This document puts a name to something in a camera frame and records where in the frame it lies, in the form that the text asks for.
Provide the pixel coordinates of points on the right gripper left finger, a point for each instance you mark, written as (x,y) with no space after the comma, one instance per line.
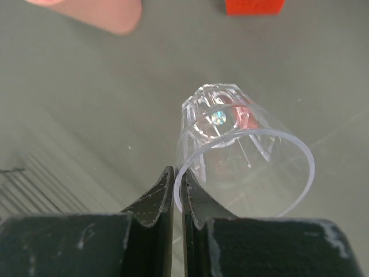
(134,242)

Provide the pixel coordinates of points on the clear wine glass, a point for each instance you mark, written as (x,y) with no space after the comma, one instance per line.
(240,154)

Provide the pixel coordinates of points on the black wire dish rack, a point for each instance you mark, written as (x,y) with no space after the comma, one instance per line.
(33,183)

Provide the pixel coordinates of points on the red cube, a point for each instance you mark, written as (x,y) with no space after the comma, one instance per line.
(253,7)

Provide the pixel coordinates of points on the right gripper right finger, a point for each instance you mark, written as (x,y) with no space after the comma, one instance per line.
(219,243)

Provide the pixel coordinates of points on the pink cup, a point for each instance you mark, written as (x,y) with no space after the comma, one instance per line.
(119,17)

